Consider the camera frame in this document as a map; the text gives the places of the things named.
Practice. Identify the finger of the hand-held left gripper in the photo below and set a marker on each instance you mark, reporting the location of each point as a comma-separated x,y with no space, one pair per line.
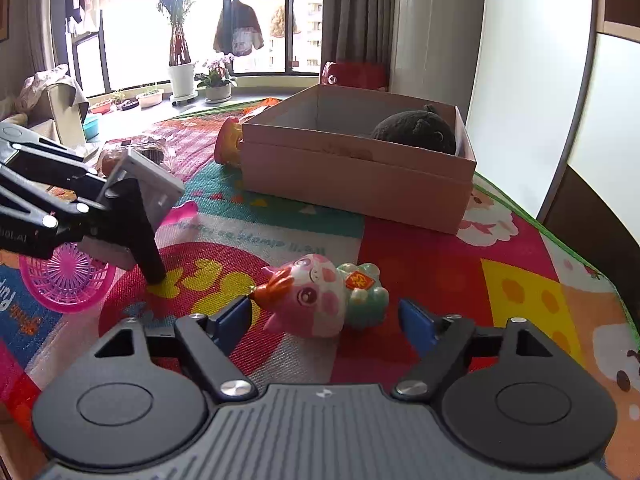
45,147
135,215

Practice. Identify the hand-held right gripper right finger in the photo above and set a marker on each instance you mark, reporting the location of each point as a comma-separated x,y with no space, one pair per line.
417,326

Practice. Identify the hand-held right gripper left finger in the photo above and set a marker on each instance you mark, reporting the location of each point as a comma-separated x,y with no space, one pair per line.
234,324

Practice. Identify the grey box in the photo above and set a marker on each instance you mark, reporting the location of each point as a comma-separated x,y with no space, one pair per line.
150,180

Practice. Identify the pink cardboard box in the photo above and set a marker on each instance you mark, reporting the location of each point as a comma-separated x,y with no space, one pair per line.
350,185

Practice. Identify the pink plastic piece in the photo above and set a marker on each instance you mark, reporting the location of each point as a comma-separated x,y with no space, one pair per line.
180,214

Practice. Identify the chair draped with cloth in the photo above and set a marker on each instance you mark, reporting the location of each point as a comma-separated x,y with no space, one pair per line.
55,100

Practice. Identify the teal plastic basin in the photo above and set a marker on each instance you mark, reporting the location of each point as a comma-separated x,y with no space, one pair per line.
92,127

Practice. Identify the colourful play mat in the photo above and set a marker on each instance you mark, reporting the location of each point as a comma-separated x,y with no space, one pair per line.
425,270

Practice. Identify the pink toy piece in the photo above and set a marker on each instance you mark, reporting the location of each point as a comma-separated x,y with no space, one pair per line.
65,285

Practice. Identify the plastic bag with brown food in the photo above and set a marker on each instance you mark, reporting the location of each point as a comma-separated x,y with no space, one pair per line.
145,152

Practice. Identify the small red planter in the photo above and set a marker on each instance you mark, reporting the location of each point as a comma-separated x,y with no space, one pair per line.
101,107

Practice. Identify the small dark planter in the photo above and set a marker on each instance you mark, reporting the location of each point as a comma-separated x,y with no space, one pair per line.
126,102

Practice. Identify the small white planter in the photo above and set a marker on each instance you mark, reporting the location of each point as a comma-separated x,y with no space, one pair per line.
150,98

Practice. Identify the yellow and red toy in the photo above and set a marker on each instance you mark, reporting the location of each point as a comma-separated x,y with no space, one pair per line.
227,140

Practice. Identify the tall plant in white pot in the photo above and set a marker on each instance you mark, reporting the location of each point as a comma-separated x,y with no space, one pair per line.
180,75

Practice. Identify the potted orchid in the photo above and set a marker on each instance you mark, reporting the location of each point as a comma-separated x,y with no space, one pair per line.
217,85

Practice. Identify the orange yellow packet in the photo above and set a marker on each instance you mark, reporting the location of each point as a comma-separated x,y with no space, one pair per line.
265,105

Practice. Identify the black plush toy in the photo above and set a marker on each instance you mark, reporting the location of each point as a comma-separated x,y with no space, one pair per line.
415,130

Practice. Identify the hanging brown garment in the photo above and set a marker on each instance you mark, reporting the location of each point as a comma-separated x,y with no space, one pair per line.
239,27

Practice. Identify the hanging fuzzy tan item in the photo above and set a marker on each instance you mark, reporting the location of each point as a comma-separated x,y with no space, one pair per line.
282,22

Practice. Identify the red glossy appliance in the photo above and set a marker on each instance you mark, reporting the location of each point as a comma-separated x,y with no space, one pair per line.
355,76

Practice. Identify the white and brown cabinet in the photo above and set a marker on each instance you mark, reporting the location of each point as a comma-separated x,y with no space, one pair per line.
610,110

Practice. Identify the grey curtain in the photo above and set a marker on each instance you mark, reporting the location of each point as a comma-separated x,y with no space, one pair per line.
360,10

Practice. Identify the black window frame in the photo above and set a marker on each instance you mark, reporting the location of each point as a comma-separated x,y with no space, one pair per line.
290,15

